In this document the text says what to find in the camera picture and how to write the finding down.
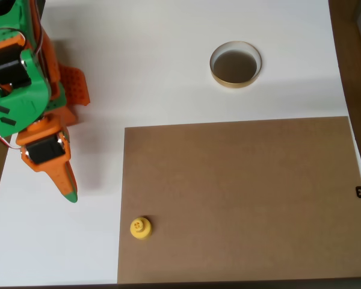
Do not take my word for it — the small yellow plastic piece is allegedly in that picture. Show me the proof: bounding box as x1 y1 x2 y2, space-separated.
129 216 153 241

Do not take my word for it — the round gold-rimmed bowl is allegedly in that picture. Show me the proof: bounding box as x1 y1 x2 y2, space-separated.
209 40 263 90

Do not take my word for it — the white base board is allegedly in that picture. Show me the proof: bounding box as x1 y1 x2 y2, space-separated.
0 0 361 285

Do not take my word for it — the brown fibreboard panel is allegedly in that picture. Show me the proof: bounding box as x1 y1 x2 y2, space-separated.
117 116 361 284

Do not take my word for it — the white and red servo cable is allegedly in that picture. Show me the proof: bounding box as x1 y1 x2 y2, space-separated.
0 125 23 151

